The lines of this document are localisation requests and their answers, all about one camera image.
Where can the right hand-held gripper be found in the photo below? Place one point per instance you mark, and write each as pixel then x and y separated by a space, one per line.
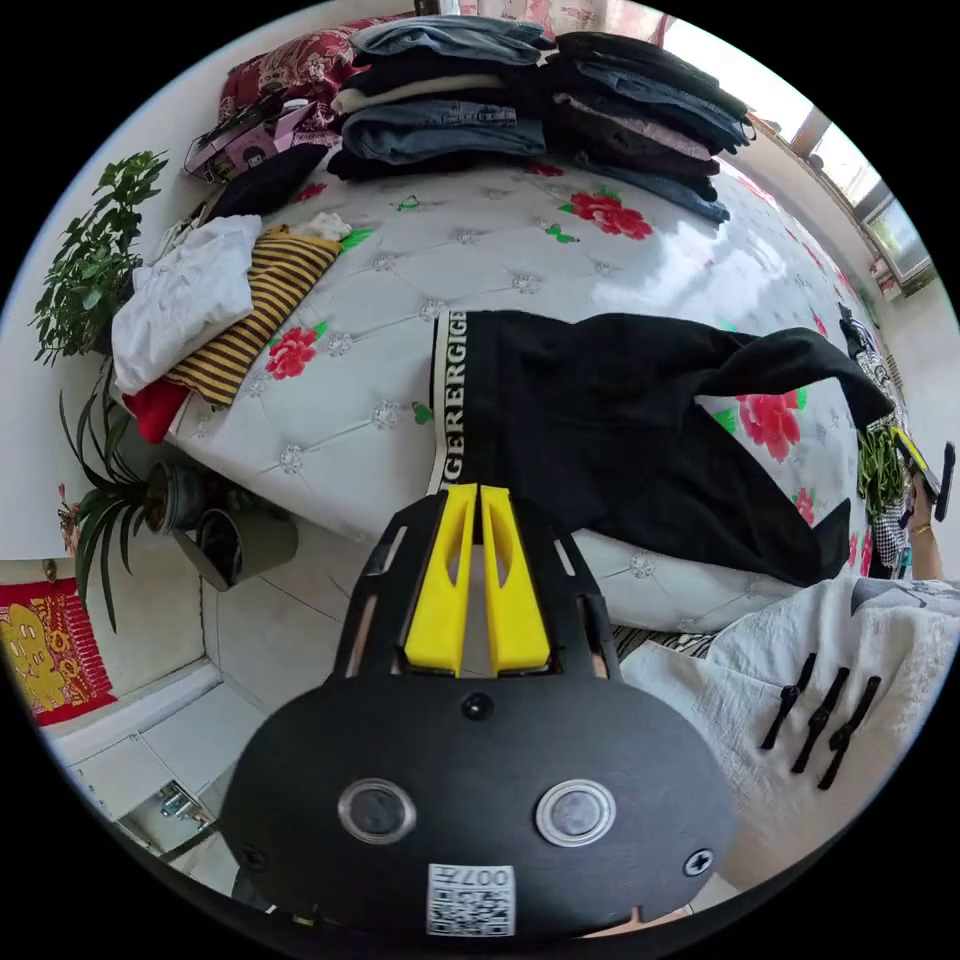
pixel 928 481

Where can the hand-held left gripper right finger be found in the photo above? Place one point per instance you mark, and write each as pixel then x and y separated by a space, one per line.
pixel 517 600

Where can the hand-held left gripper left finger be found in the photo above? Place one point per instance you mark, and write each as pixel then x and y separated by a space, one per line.
pixel 439 600

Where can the black pants with lettered waistband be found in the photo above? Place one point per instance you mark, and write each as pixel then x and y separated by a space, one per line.
pixel 600 420

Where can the person's right forearm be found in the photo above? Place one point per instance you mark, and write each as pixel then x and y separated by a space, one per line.
pixel 937 555

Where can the person's right hand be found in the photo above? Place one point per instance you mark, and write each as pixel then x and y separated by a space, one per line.
pixel 916 514

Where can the grey plant pot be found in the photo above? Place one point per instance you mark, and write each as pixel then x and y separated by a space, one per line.
pixel 240 544

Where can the person's body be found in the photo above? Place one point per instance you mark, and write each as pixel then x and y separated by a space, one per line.
pixel 750 675

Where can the window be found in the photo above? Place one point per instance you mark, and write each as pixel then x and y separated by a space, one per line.
pixel 870 195

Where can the white quilted bed with flowers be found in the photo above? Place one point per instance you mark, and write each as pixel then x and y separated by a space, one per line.
pixel 390 315

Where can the white cupboard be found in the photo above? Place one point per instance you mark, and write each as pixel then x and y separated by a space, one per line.
pixel 142 757

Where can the potted plant with long leaves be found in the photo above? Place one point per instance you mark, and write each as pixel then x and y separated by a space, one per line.
pixel 120 487

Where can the pile of loose clothes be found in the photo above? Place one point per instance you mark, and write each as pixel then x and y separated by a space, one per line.
pixel 195 292

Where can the pile of folded clothes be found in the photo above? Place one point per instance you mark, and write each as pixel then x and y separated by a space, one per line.
pixel 480 127

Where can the tall leafy green plant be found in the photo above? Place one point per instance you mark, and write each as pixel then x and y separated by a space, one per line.
pixel 90 255

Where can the purple carton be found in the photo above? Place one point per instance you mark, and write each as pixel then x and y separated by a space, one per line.
pixel 247 146

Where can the red floral pillow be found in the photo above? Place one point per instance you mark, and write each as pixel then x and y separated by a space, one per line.
pixel 300 67

